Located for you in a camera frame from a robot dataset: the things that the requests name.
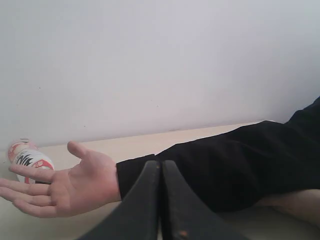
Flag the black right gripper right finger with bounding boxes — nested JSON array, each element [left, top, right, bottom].
[[161, 160, 247, 240]]

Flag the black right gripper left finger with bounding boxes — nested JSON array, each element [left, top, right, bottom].
[[80, 160, 160, 240]]

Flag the pink peach drink bottle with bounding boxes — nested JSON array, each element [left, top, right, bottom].
[[7, 138, 54, 170]]

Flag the person's open bare hand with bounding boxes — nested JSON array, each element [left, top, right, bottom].
[[0, 141, 121, 218]]

